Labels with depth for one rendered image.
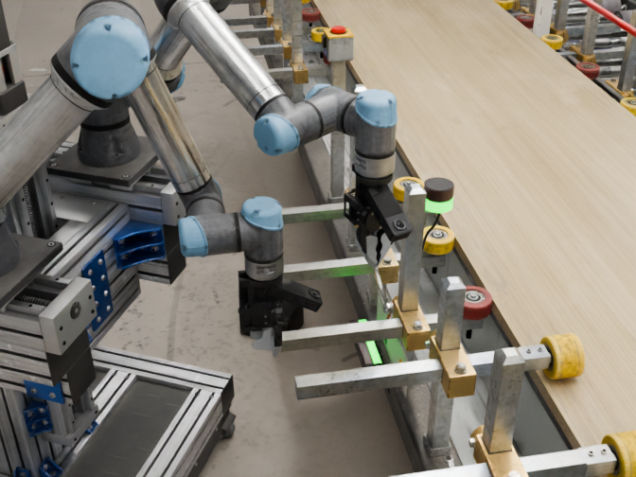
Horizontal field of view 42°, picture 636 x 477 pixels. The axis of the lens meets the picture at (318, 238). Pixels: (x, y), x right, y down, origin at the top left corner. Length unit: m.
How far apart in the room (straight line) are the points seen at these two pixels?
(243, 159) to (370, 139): 2.82
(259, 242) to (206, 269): 1.93
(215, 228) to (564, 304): 0.75
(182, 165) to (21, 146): 0.32
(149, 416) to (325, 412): 0.60
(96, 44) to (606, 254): 1.22
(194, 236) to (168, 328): 1.67
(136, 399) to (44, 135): 1.33
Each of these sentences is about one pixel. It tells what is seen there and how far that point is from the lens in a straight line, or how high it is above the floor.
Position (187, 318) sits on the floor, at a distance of 3.20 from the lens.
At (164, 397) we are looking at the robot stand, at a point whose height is 0.21.
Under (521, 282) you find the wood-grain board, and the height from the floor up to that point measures 0.90.
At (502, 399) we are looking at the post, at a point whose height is 1.08.
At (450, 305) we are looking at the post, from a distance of 1.47.
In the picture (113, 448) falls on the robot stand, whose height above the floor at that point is 0.21.
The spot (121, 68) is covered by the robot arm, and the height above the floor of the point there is 1.48.
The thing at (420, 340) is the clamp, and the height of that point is 0.85.
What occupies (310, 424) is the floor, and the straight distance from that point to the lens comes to 2.75.
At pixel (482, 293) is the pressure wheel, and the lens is 1.79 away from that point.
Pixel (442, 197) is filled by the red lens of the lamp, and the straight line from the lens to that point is 1.63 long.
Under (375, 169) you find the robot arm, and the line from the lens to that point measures 1.54.
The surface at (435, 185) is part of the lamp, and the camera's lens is 1.64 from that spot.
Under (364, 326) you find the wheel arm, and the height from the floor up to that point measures 0.86.
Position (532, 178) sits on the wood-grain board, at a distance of 2.27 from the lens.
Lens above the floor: 1.95
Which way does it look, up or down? 32 degrees down
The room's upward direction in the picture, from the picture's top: straight up
